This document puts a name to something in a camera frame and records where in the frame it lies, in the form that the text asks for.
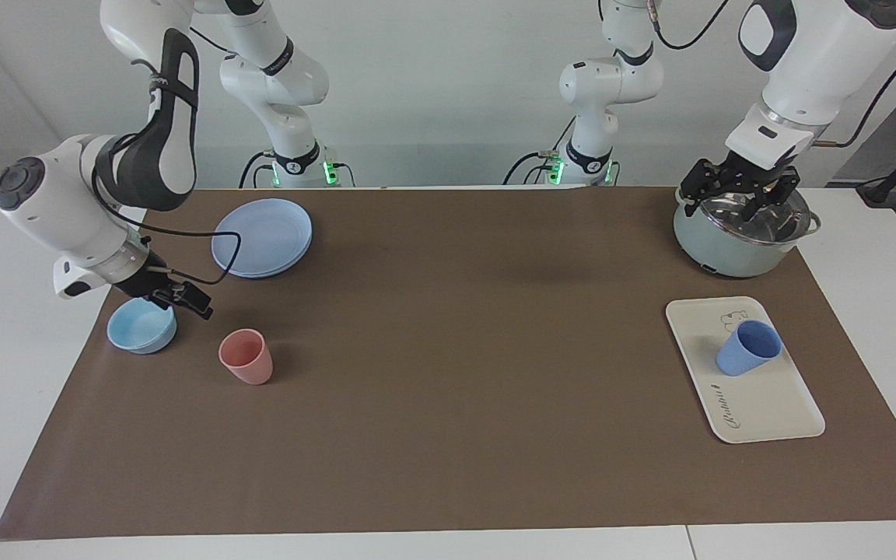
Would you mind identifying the pale green cooking pot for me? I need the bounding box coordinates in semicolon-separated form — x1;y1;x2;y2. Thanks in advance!
673;183;822;278

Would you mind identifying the brown table mat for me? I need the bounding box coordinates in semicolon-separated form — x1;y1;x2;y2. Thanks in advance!
0;185;896;541

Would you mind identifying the black right arm base cable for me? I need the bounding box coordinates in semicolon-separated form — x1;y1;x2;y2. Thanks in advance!
239;149;275;188

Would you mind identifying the dark blue plastic cup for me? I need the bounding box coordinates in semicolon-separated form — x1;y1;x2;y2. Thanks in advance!
716;320;783;377

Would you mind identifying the periwinkle blue plate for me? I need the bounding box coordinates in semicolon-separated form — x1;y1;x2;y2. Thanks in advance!
211;198;313;279

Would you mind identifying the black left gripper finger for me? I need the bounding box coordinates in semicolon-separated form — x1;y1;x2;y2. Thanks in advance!
679;159;730;218
741;172;801;223

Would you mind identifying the black arm base cable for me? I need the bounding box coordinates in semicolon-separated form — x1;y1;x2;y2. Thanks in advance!
502;117;576;186
239;149;275;188

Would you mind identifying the black right arm gripper cable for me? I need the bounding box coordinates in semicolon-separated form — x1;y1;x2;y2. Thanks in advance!
90;132;243;285

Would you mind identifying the black arm gripper cable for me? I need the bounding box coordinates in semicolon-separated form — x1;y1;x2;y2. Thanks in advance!
90;132;243;285
815;28;896;149

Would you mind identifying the pink plastic cup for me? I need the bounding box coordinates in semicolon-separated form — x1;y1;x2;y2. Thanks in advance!
219;328;274;386

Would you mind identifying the black left arm upper cable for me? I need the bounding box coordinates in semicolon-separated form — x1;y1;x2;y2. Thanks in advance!
645;0;730;51

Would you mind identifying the black left arm base cable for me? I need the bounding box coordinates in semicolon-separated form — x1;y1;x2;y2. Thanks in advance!
502;117;576;186

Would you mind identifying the light blue bowl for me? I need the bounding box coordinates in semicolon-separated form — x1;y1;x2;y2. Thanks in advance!
107;299;178;355

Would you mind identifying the cream tray with bear print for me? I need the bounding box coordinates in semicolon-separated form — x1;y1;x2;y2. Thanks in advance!
665;296;826;444

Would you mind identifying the black left arm gripper cable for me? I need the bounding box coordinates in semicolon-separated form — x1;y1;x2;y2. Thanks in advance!
815;28;896;149

